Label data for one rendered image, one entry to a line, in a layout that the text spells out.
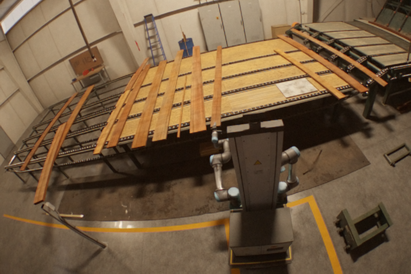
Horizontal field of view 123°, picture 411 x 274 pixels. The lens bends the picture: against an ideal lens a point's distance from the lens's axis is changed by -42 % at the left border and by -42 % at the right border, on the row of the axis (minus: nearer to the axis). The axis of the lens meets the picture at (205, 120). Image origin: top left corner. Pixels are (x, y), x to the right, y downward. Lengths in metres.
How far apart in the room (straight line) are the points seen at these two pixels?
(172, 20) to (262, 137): 7.61
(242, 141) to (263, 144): 0.14
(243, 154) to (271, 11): 8.14
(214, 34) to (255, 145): 6.94
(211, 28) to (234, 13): 1.10
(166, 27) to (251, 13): 3.59
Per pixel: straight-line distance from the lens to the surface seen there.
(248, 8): 8.04
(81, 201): 4.27
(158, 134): 2.85
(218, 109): 2.91
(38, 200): 3.64
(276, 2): 9.11
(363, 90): 3.58
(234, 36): 8.06
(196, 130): 2.64
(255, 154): 1.29
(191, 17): 8.36
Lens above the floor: 2.54
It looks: 37 degrees down
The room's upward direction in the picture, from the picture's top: 17 degrees counter-clockwise
